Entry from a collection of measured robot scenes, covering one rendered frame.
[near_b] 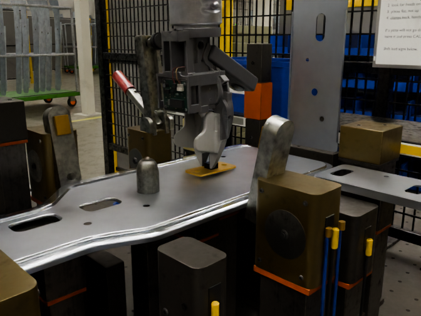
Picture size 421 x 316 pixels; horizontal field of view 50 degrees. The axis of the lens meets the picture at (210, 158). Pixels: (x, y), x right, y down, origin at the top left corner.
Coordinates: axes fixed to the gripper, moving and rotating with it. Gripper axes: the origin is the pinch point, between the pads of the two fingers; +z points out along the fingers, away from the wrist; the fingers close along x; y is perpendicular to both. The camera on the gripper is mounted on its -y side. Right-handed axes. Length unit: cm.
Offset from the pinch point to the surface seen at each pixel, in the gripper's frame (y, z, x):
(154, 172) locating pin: 12.3, -1.0, 1.6
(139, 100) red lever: 0.0, -7.4, -18.5
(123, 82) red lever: 0.2, -10.4, -23.0
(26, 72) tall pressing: -279, 51, -758
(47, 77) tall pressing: -321, 64, -771
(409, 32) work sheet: -55, -18, 6
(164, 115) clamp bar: -1.5, -5.1, -13.2
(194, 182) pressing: 5.1, 2.3, 1.7
